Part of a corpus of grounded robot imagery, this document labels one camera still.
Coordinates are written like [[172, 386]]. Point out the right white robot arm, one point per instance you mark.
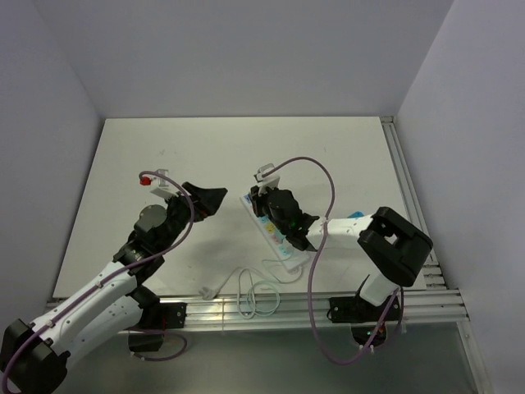
[[395, 246]]

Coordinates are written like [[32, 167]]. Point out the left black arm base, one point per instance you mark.
[[154, 326]]

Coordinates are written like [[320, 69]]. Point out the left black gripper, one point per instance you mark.
[[207, 200]]

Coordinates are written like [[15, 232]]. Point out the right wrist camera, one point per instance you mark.
[[267, 178]]

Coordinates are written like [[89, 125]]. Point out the blue plug adapter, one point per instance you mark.
[[356, 214]]

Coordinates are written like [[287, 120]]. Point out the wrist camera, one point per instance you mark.
[[162, 188], [267, 178]]

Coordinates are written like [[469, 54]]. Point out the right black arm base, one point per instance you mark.
[[363, 317]]

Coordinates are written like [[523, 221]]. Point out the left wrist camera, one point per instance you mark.
[[162, 188]]

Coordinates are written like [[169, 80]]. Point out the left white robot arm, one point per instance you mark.
[[37, 356]]

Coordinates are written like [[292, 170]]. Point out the white colourful power strip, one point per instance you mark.
[[290, 258]]

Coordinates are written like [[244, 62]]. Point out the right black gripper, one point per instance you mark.
[[258, 199]]

